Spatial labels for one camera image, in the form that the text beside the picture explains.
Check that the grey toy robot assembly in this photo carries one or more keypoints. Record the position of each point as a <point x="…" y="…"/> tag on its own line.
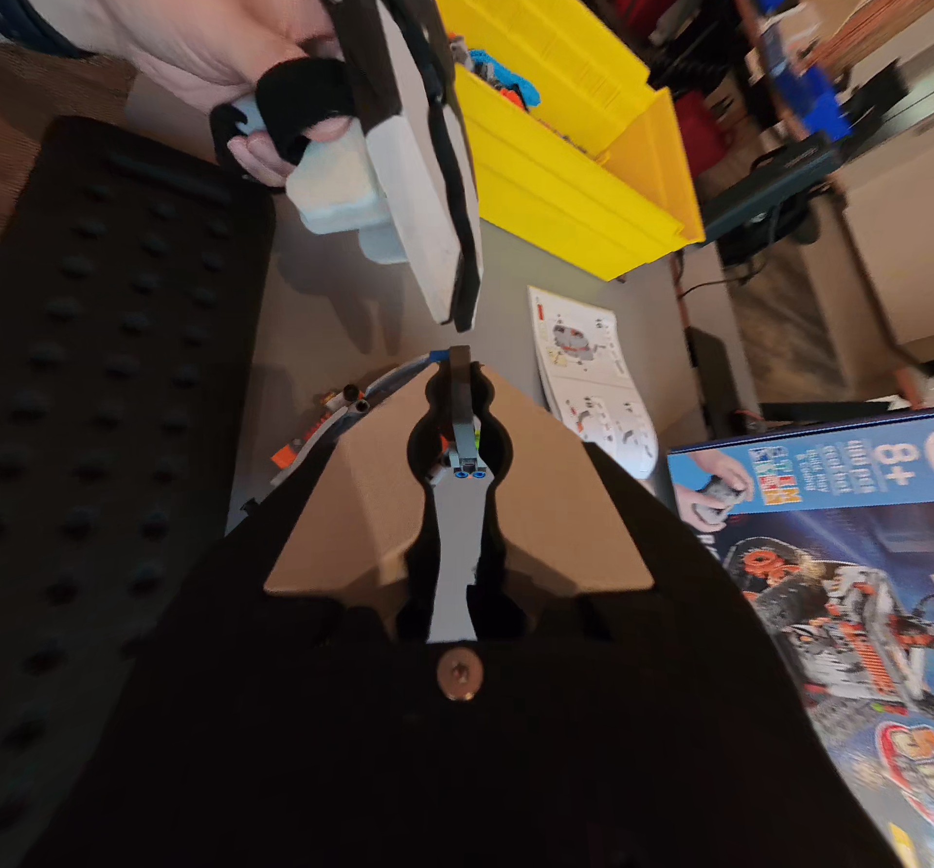
<point x="343" y="408"/>

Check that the blue robot kit box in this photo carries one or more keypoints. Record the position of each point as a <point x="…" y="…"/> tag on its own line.
<point x="824" y="591"/>

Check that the dark teal column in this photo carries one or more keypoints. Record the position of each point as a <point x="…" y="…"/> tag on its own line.
<point x="773" y="186"/>

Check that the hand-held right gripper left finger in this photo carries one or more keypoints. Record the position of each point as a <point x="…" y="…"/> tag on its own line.
<point x="343" y="518"/>

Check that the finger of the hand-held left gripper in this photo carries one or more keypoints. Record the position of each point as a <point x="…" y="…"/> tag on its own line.
<point x="416" y="211"/>

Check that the black wrist band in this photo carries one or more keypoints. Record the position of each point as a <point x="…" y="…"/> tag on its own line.
<point x="36" y="14"/>

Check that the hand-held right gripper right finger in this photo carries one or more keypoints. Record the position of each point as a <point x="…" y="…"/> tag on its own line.
<point x="569" y="510"/>

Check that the grey angled beam piece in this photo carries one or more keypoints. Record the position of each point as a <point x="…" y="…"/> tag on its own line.
<point x="461" y="401"/>

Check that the grey desk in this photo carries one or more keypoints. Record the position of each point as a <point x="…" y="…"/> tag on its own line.
<point x="328" y="313"/>

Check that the open white instruction booklet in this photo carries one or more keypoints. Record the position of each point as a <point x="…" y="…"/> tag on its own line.
<point x="591" y="379"/>

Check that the blue toy pieces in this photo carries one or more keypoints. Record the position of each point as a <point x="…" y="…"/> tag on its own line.
<point x="503" y="76"/>

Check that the person's left hand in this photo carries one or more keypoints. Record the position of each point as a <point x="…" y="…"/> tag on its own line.
<point x="182" y="14"/>

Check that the yellow storage bin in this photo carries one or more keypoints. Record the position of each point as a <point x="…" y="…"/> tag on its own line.
<point x="569" y="175"/>

